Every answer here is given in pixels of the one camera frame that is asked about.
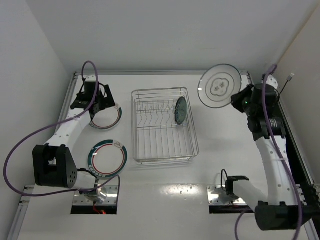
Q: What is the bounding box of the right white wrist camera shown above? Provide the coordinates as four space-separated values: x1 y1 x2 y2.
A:
266 74 279 90

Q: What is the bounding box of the metal wire dish rack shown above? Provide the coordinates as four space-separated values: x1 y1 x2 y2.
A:
131 87 200 164

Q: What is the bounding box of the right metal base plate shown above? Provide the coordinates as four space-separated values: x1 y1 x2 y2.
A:
206 185 247 206

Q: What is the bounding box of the green red rimmed plate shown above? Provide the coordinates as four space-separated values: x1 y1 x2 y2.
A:
87 139 128 179
89 103 123 131

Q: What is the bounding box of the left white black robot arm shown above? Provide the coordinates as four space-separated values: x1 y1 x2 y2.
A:
32 81 116 190

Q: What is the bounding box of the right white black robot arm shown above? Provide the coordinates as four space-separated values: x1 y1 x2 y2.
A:
225 83 314 231

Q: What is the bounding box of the small blue patterned plate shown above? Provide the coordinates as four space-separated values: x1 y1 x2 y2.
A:
174 96 188 125

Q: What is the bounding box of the metal base plate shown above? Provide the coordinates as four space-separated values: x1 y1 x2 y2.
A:
73 185 119 207
206 185 247 206

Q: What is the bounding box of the white grey rimmed plate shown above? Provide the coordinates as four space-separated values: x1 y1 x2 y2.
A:
197 64 242 109

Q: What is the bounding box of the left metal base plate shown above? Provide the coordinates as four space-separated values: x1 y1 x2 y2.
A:
73 185 119 207

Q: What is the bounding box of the black cable white connector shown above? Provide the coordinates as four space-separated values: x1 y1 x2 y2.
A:
276 73 295 103

